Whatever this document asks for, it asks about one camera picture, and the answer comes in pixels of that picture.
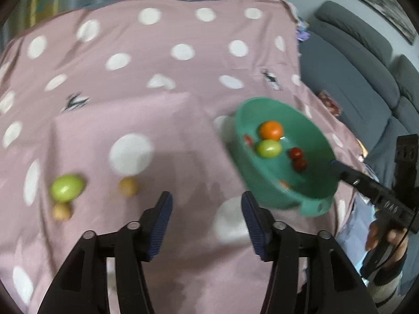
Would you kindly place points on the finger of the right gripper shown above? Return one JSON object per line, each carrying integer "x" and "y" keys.
{"x": 345, "y": 173}

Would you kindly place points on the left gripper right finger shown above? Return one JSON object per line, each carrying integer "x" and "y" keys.
{"x": 309, "y": 273}

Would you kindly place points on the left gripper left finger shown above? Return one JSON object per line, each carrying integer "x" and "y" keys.
{"x": 96, "y": 262}

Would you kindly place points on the red cherry tomato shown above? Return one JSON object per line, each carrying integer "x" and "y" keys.
{"x": 248, "y": 140}
{"x": 295, "y": 154}
{"x": 300, "y": 165}

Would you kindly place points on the tan longan fruit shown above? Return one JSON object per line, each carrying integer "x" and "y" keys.
{"x": 128, "y": 186}
{"x": 62, "y": 211}

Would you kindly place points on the orange mandarin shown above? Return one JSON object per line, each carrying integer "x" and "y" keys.
{"x": 271, "y": 130}
{"x": 284, "y": 184}

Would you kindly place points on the green plastic bowl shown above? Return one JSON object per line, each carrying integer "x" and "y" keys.
{"x": 311, "y": 191}

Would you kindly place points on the green fruit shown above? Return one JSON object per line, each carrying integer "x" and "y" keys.
{"x": 66, "y": 188}
{"x": 268, "y": 149}

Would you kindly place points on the striped sleeve right forearm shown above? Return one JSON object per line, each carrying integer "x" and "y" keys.
{"x": 384, "y": 288}

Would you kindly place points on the person's right hand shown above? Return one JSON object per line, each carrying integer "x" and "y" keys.
{"x": 395, "y": 238}

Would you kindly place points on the red snack packet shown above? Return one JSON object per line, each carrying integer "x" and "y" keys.
{"x": 332, "y": 106}

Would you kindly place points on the grey sofa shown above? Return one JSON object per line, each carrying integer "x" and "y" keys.
{"x": 348, "y": 62}

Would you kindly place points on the purple folded clothes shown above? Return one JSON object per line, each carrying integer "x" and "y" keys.
{"x": 302, "y": 33}

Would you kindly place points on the pink polka dot tablecloth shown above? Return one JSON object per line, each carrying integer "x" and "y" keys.
{"x": 145, "y": 89}

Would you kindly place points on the framed wall picture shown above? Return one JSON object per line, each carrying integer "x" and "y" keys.
{"x": 393, "y": 13}

